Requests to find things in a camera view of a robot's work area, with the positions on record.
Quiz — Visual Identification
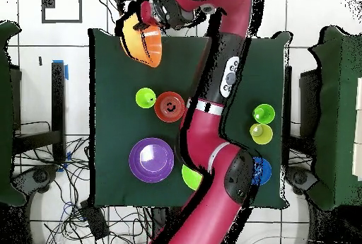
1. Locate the black metal stand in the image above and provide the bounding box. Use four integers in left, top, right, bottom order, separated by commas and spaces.
12, 61, 66, 165

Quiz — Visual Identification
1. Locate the blue bowl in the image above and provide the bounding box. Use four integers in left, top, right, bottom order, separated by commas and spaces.
250, 156, 273, 186

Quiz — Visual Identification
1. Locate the lime green cup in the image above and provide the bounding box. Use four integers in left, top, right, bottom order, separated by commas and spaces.
135, 87, 157, 110

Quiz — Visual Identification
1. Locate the large orange bowl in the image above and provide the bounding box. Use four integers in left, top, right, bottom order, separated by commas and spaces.
119, 11, 163, 69

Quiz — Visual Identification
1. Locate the light green bowl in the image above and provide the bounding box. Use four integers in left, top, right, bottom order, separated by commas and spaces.
181, 163, 204, 192

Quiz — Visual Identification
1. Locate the tangle of cables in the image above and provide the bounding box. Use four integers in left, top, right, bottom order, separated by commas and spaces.
13, 120, 153, 244

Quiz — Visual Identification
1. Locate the black square frame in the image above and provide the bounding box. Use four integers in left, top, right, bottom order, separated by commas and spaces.
41, 0, 83, 25

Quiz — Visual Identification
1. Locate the dark office chair base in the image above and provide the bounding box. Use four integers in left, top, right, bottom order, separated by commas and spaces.
286, 165, 319, 195
12, 163, 59, 194

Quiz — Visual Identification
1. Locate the dark green table cloth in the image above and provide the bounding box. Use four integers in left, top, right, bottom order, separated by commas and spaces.
88, 28, 292, 209

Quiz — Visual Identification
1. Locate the yellow cup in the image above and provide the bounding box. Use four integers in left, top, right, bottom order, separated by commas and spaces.
249, 123, 274, 146

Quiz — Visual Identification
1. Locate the small red-orange bowl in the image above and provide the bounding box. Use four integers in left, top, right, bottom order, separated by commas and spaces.
153, 91, 187, 124

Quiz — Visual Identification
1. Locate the blue tape strip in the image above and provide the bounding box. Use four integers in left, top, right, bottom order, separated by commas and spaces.
52, 59, 69, 81
57, 151, 72, 173

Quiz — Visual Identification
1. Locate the purple bowl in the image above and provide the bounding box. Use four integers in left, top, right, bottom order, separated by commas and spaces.
129, 136, 175, 184

